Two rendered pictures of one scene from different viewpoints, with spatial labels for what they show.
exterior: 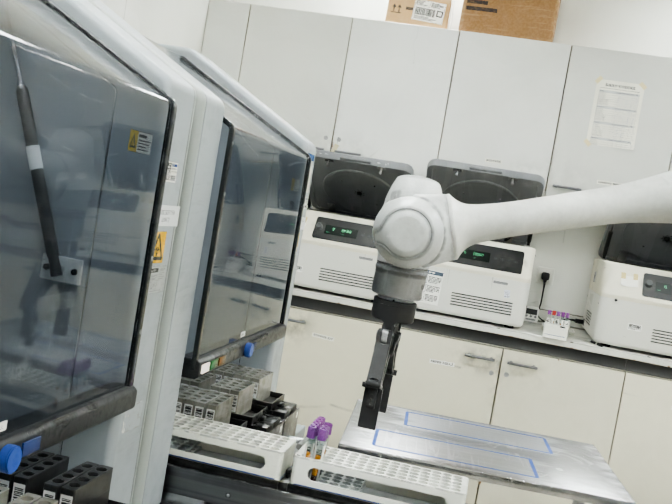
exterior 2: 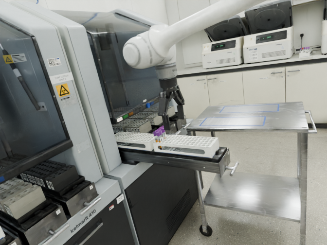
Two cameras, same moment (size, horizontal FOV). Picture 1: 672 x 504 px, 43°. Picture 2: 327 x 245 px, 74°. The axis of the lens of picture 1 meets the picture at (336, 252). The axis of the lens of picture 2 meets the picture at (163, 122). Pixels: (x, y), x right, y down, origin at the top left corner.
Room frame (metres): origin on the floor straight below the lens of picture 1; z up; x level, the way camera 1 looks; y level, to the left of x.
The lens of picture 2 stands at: (0.59, -0.47, 1.27)
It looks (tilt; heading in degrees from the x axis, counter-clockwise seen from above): 18 degrees down; 25
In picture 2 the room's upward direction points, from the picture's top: 11 degrees counter-clockwise
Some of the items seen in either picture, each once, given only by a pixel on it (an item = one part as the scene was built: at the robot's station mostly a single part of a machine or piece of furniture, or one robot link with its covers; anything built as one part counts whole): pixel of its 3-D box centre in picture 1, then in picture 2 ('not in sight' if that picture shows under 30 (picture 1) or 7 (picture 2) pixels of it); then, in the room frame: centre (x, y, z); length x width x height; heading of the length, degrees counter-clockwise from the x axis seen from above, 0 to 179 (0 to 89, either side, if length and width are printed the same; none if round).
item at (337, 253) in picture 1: (352, 224); (225, 42); (4.13, -0.06, 1.22); 0.62 x 0.56 x 0.64; 168
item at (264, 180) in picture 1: (156, 183); (108, 60); (1.80, 0.39, 1.28); 0.61 x 0.51 x 0.63; 169
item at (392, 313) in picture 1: (390, 324); (169, 88); (1.47, -0.11, 1.11); 0.08 x 0.07 x 0.09; 170
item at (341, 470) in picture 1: (379, 483); (184, 146); (1.47, -0.14, 0.83); 0.30 x 0.10 x 0.06; 80
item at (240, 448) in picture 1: (208, 444); (134, 141); (1.53, 0.17, 0.83); 0.30 x 0.10 x 0.06; 79
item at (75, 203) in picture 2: not in sight; (41, 183); (1.18, 0.51, 0.78); 0.73 x 0.14 x 0.09; 79
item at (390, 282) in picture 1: (398, 282); (166, 71); (1.47, -0.12, 1.18); 0.09 x 0.09 x 0.06
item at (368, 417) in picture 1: (370, 407); (166, 122); (1.41, -0.10, 0.98); 0.03 x 0.01 x 0.07; 80
